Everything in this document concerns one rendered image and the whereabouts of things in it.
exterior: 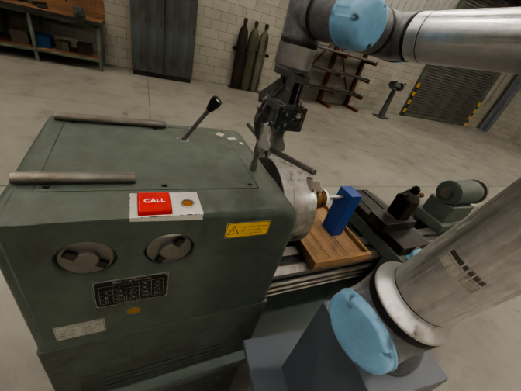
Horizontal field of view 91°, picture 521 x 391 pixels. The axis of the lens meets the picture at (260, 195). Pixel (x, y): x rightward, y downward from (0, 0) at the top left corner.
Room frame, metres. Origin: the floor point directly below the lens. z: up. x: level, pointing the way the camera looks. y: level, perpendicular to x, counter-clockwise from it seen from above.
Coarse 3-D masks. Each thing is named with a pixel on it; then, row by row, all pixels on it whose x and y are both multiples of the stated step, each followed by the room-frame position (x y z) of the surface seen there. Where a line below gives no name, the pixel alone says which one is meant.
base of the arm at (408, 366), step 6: (420, 354) 0.30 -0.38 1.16; (408, 360) 0.29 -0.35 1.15; (414, 360) 0.29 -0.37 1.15; (420, 360) 0.30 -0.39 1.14; (402, 366) 0.28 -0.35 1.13; (408, 366) 0.28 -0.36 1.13; (414, 366) 0.29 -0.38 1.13; (390, 372) 0.28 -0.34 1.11; (396, 372) 0.28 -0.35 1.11; (402, 372) 0.28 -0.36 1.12; (408, 372) 0.28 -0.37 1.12
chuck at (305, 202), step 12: (288, 168) 0.76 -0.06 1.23; (300, 168) 0.79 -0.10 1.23; (300, 180) 0.74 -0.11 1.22; (300, 192) 0.71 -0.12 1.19; (312, 192) 0.73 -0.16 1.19; (300, 204) 0.69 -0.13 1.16; (312, 204) 0.71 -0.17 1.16; (300, 216) 0.67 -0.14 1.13; (312, 216) 0.70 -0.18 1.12; (300, 228) 0.67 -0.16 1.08; (288, 240) 0.69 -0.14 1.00
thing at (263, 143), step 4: (264, 124) 0.59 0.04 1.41; (260, 128) 0.58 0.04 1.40; (264, 128) 0.58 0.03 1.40; (268, 128) 0.57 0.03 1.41; (260, 132) 0.59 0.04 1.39; (264, 132) 0.58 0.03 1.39; (268, 132) 0.57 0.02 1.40; (260, 136) 0.59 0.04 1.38; (264, 136) 0.58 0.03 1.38; (268, 136) 0.57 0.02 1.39; (260, 140) 0.59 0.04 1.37; (264, 140) 0.57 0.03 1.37; (268, 140) 0.56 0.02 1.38; (260, 144) 0.59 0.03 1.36; (264, 144) 0.57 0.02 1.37; (268, 144) 0.55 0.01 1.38; (260, 148) 0.59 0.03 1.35; (264, 148) 0.57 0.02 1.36; (268, 148) 0.55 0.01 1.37; (260, 152) 0.59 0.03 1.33; (264, 152) 0.60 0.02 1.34
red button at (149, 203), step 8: (144, 192) 0.40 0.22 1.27; (152, 192) 0.40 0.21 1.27; (160, 192) 0.41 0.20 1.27; (168, 192) 0.42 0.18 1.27; (144, 200) 0.37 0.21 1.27; (152, 200) 0.38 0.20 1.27; (160, 200) 0.39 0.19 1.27; (168, 200) 0.40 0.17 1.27; (144, 208) 0.35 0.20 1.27; (152, 208) 0.36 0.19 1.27; (160, 208) 0.37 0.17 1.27; (168, 208) 0.37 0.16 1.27
